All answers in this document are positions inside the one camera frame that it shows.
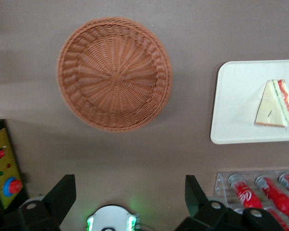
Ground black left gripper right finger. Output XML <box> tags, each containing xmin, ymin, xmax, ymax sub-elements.
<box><xmin>175</xmin><ymin>174</ymin><xmax>284</xmax><ymax>231</ymax></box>

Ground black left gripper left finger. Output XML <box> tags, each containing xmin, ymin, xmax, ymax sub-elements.
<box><xmin>0</xmin><ymin>174</ymin><xmax>77</xmax><ymax>231</ymax></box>

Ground triangle sandwich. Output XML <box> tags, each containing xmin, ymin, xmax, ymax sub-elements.
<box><xmin>253</xmin><ymin>79</ymin><xmax>289</xmax><ymax>128</ymax></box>

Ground cream rectangular plastic tray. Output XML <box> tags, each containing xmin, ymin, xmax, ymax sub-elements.
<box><xmin>210</xmin><ymin>59</ymin><xmax>289</xmax><ymax>145</ymax></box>

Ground brown round wicker basket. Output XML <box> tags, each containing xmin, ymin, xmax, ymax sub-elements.
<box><xmin>56</xmin><ymin>16</ymin><xmax>173</xmax><ymax>133</ymax></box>

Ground clear acrylic bottle rack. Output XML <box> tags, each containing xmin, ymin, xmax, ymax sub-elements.
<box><xmin>212</xmin><ymin>169</ymin><xmax>289</xmax><ymax>231</ymax></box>

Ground white round device green lights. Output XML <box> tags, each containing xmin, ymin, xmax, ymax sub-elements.
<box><xmin>86</xmin><ymin>204</ymin><xmax>141</xmax><ymax>231</ymax></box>

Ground yellow control box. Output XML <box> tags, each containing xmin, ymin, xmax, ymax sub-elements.
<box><xmin>0</xmin><ymin>118</ymin><xmax>27</xmax><ymax>210</ymax></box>

